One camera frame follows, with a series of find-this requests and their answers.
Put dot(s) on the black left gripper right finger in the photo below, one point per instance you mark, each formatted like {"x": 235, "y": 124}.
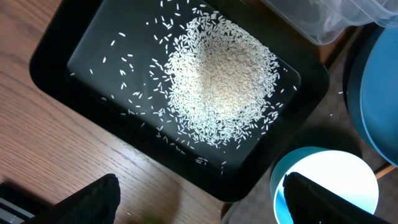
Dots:
{"x": 310, "y": 203}

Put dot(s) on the light blue bowl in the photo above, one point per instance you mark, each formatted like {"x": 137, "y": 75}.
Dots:
{"x": 340, "y": 172}

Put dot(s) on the dark blue plate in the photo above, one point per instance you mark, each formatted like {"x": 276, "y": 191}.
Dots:
{"x": 371, "y": 93}

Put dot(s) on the white rice pile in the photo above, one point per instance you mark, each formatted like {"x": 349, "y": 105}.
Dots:
{"x": 186, "y": 74}

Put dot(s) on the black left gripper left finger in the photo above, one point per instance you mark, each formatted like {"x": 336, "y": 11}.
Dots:
{"x": 97, "y": 203}

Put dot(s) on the clear plastic bin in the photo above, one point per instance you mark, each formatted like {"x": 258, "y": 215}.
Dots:
{"x": 322, "y": 21}

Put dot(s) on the black plastic tray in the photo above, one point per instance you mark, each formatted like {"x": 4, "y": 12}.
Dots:
{"x": 48, "y": 70}

